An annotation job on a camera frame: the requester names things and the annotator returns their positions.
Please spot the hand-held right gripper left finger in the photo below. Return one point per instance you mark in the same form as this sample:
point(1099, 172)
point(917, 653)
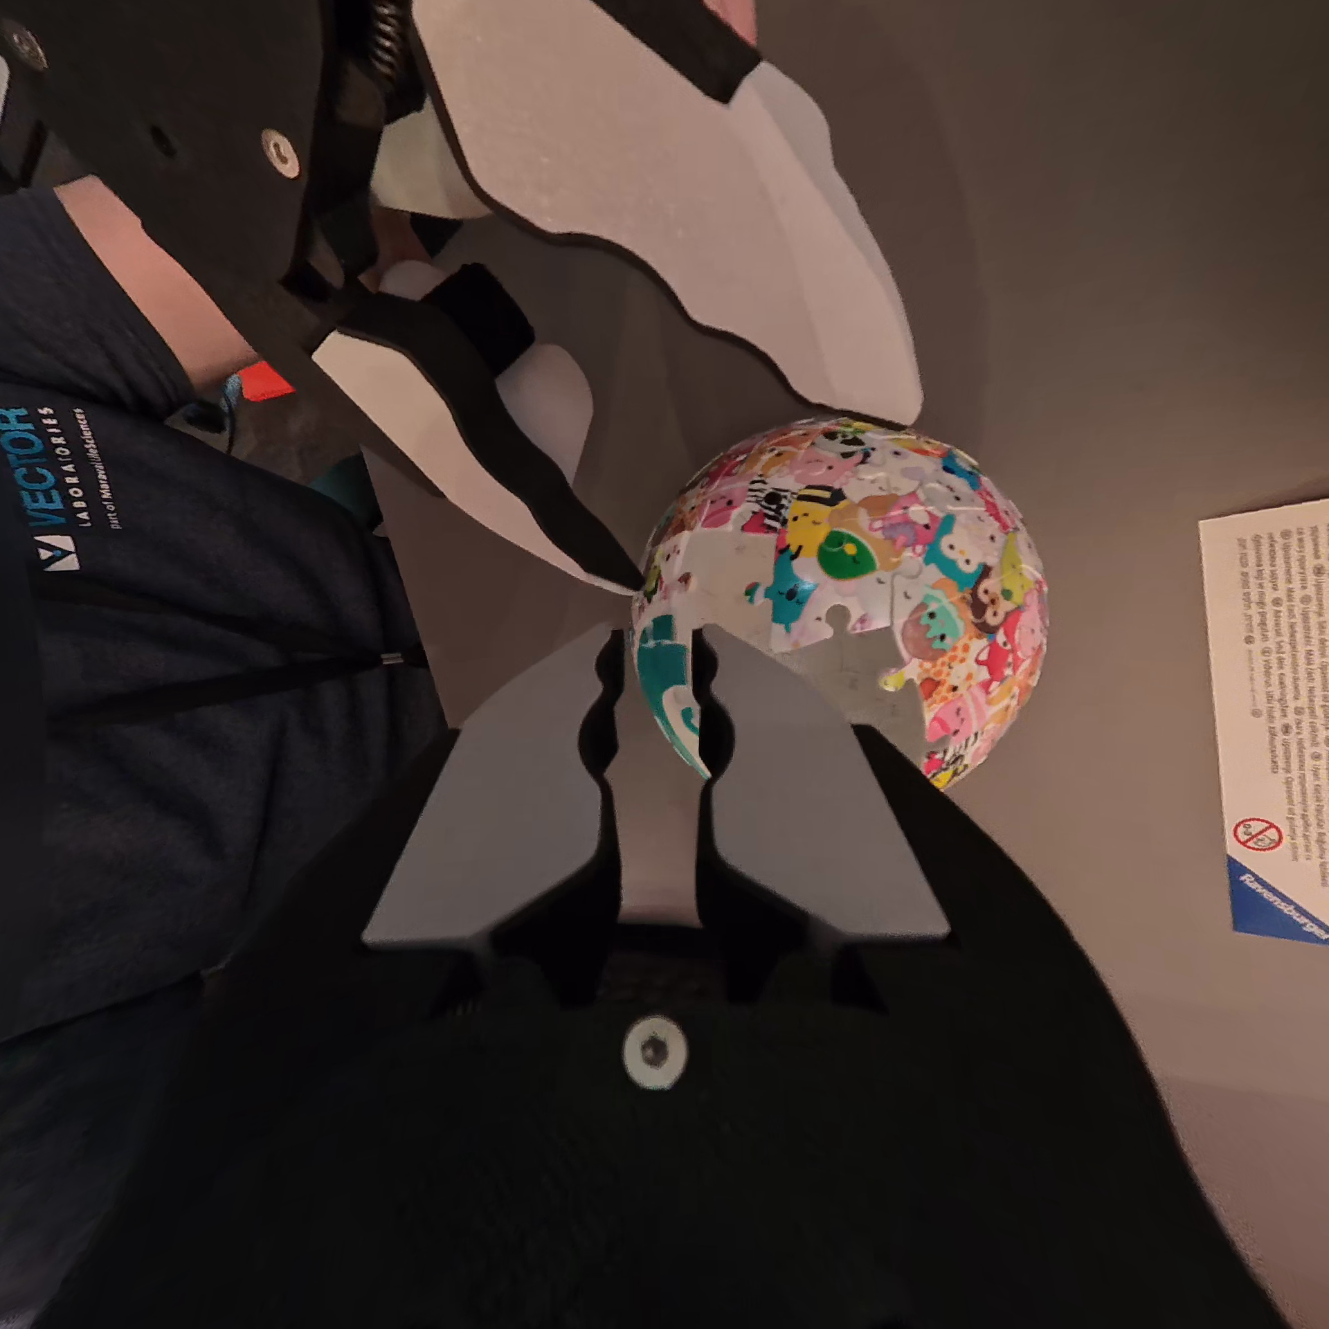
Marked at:
point(498, 830)

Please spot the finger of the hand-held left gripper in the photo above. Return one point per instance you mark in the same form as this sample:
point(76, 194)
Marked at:
point(414, 441)
point(674, 186)

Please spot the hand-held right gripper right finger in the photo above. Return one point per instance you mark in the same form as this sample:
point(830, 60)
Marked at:
point(810, 830)

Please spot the colourful puzzle ball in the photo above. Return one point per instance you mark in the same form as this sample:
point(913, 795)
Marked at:
point(883, 580)

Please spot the person's left forearm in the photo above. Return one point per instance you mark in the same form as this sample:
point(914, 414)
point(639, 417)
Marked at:
point(166, 280)

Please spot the person's left hand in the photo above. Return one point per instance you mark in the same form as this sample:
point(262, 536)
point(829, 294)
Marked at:
point(734, 14)

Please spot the teal object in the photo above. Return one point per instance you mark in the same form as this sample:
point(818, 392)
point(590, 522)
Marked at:
point(348, 493)

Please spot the white instruction leaflet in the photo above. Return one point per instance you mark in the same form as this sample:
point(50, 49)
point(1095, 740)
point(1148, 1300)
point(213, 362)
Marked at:
point(1277, 674)

